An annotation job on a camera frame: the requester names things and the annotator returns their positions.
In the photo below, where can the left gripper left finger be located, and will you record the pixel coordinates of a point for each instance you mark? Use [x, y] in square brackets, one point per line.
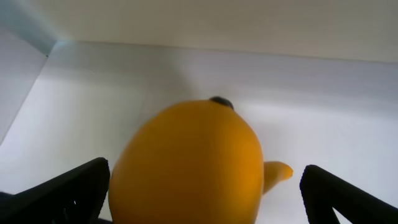
[62, 199]

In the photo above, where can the white shelf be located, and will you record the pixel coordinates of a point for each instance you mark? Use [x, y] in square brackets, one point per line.
[77, 109]

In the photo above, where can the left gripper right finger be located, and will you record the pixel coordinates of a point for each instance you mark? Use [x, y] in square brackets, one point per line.
[317, 193]

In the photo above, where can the yellow rubber duck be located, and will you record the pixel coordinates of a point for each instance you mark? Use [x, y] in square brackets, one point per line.
[189, 168]

